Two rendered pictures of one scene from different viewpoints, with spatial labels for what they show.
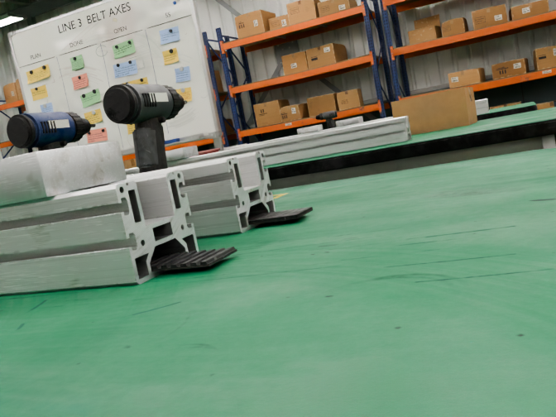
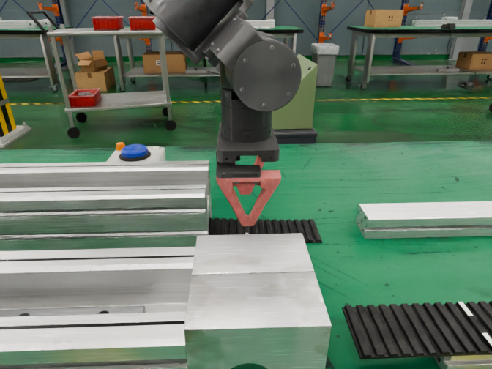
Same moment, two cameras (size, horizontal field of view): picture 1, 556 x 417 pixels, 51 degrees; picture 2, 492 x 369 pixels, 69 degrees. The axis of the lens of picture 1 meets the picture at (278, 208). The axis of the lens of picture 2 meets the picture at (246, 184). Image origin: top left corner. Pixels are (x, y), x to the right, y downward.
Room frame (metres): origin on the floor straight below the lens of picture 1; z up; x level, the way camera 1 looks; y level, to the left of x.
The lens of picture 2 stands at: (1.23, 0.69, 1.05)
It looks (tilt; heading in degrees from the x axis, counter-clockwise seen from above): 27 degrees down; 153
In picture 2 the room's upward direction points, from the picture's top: straight up
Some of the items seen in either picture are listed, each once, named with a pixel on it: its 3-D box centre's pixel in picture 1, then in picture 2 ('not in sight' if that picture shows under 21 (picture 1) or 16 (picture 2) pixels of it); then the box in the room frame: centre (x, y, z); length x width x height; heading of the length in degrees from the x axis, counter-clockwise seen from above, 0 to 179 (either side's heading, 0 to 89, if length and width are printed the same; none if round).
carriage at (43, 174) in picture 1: (28, 192); not in sight; (0.59, 0.24, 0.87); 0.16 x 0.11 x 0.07; 65
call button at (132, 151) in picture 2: not in sight; (135, 153); (0.70, 0.78, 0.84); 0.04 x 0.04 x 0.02
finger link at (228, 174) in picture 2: not in sight; (247, 184); (0.91, 0.86, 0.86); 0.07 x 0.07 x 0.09; 65
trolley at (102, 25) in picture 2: not in sight; (111, 72); (-2.31, 1.16, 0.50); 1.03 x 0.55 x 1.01; 78
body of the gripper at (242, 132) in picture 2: not in sight; (246, 118); (0.88, 0.87, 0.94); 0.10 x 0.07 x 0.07; 155
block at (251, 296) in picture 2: not in sight; (252, 308); (1.04, 0.79, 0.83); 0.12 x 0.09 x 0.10; 155
